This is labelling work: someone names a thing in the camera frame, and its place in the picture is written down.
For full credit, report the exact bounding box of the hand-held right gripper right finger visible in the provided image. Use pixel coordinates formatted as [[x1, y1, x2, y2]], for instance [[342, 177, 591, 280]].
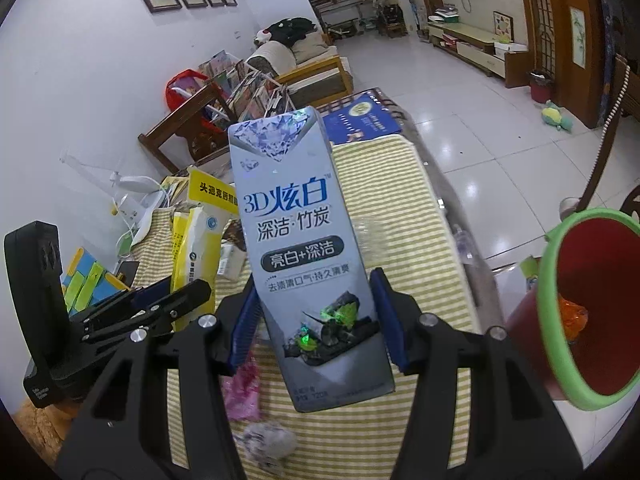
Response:
[[369, 267, 584, 480]]

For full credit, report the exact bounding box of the small white carton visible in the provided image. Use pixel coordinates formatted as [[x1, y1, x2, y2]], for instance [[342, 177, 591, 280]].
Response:
[[220, 242, 248, 281]]

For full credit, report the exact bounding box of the colourful framed picture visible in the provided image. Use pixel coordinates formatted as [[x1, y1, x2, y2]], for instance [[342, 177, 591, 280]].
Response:
[[492, 11, 515, 43]]

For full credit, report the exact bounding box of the red bag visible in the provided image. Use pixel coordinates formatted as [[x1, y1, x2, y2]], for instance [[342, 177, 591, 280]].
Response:
[[165, 70, 216, 133]]

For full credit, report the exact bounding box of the yellow striped table cloth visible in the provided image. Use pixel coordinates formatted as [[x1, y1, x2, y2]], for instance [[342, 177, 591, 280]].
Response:
[[132, 132, 483, 480]]

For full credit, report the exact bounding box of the colourful children's book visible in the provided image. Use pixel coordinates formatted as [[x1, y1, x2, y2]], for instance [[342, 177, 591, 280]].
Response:
[[60, 247, 133, 316]]

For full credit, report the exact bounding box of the pink plastic wrapper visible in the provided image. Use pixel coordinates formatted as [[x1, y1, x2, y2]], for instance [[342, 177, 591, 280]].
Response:
[[220, 352, 263, 423]]

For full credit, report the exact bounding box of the dark clothes pile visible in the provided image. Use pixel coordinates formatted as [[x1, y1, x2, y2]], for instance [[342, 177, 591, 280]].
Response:
[[262, 17, 318, 46]]

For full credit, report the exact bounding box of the red bin with green rim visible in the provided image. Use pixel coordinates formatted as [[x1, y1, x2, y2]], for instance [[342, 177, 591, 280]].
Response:
[[502, 208, 640, 411]]

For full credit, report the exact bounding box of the magazine rack with books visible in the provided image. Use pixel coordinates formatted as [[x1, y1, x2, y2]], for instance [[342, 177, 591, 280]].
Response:
[[197, 52, 296, 126]]

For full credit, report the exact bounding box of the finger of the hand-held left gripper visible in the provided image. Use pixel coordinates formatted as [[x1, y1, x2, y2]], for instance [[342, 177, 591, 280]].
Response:
[[69, 276, 174, 332], [82, 279, 214, 347]]

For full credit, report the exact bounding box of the green yellow plush toy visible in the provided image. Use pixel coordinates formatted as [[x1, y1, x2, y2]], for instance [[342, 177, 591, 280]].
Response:
[[540, 101, 576, 133]]

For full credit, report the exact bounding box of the dark carved wooden chair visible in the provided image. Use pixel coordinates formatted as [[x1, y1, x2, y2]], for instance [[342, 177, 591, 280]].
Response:
[[137, 82, 236, 176]]

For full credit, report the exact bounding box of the white bead necklace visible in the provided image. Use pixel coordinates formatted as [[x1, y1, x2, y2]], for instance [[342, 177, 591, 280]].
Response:
[[597, 77, 631, 146]]

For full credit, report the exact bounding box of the blue book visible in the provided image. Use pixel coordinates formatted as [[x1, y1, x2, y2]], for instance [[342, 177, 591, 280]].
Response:
[[320, 92, 406, 147]]

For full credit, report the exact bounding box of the cream television cabinet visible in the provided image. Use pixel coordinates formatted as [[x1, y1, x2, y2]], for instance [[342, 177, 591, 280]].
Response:
[[427, 20, 533, 88]]

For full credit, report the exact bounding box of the white desk lamp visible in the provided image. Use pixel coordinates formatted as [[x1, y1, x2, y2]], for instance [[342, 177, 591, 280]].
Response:
[[60, 155, 173, 261]]

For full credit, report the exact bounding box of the yellow white packet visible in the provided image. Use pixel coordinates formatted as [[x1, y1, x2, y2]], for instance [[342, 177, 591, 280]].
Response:
[[170, 207, 226, 293]]

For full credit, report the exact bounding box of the small red floor bin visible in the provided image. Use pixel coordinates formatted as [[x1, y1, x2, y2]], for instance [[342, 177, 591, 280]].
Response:
[[529, 70, 553, 103]]

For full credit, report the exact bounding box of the brown carved wooden chair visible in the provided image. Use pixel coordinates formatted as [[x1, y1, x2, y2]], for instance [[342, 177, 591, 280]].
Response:
[[570, 55, 640, 221]]

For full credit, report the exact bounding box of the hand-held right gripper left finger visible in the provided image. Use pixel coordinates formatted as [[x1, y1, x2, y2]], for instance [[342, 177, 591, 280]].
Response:
[[52, 276, 262, 480]]

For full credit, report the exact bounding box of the grey toothpaste box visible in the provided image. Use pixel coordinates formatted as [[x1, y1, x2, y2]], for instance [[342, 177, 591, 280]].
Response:
[[227, 106, 397, 413]]

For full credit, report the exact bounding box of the yellow printed box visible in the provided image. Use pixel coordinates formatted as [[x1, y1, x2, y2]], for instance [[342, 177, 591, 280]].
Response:
[[186, 166, 241, 216]]

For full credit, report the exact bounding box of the orange candy wrapper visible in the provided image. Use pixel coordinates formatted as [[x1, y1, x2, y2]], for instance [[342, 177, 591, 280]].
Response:
[[559, 297, 590, 343]]

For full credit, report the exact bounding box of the wooden sofa with cushions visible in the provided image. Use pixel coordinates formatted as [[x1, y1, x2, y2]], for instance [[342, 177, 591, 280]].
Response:
[[245, 32, 353, 108]]

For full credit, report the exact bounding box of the crumpled grey paper ball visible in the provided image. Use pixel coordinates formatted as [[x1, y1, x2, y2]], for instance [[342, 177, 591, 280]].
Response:
[[235, 421, 298, 473]]

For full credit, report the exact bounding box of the bamboo picture panel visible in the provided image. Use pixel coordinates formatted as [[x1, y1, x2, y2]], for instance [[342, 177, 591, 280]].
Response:
[[570, 7, 587, 68]]

